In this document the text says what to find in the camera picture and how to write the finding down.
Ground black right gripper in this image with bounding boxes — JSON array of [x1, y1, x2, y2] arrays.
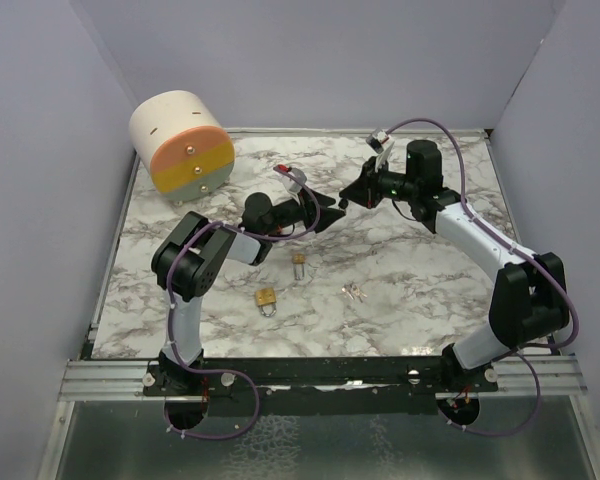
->
[[339, 156, 418, 210]]

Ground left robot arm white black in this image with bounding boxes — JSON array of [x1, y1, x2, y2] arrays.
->
[[143, 189, 347, 395]]

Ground purple cable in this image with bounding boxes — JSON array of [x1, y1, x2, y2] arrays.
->
[[163, 179, 324, 442], [387, 117, 582, 438]]

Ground small silver key bunch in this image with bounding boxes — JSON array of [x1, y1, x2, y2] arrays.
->
[[342, 283, 367, 302]]

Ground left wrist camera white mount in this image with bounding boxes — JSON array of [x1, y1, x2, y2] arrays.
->
[[274, 164, 307, 204]]

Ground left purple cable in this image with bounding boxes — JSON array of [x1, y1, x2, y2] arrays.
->
[[163, 179, 324, 442]]

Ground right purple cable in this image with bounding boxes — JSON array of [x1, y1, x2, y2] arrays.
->
[[387, 117, 582, 438]]

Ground small brass long-shackle padlock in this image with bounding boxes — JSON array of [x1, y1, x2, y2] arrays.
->
[[292, 253, 306, 281]]

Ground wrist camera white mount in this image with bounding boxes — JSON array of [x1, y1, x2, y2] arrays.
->
[[274, 164, 307, 204], [366, 129, 395, 172]]

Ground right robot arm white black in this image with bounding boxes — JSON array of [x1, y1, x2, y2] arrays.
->
[[339, 137, 569, 391]]

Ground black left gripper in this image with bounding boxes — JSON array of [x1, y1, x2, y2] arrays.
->
[[263, 185, 344, 236]]

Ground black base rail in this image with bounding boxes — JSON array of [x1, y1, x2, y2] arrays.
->
[[143, 356, 497, 417]]

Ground cream cylindrical drawer box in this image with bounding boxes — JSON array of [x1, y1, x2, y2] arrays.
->
[[129, 90, 235, 202]]

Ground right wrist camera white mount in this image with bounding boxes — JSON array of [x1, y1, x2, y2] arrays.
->
[[366, 129, 395, 172]]

